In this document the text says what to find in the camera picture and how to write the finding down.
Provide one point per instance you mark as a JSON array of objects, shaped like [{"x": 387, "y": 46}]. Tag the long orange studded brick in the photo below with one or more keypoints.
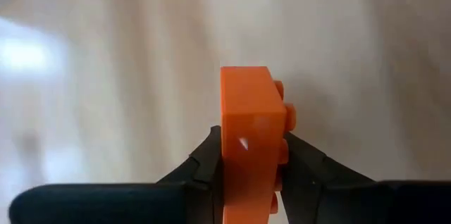
[{"x": 252, "y": 129}]

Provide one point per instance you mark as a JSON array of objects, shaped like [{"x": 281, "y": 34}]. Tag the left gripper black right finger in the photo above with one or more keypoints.
[{"x": 352, "y": 203}]

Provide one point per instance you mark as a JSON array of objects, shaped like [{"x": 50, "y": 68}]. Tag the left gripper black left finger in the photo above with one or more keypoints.
[{"x": 141, "y": 203}]

